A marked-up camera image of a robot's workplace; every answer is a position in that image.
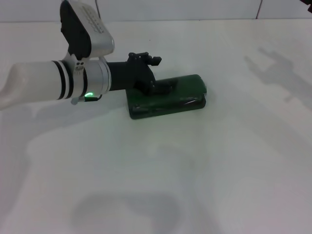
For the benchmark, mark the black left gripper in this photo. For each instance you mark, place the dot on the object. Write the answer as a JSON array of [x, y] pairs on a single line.
[[131, 75]]

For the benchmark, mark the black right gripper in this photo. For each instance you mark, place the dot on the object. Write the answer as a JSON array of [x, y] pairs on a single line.
[[310, 5]]

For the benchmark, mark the green glasses case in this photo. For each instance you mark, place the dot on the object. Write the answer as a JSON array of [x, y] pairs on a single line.
[[187, 87]]

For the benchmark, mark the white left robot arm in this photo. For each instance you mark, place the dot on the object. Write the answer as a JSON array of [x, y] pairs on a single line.
[[36, 80]]

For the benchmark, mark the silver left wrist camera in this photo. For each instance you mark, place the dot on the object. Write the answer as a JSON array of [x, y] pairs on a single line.
[[97, 36]]

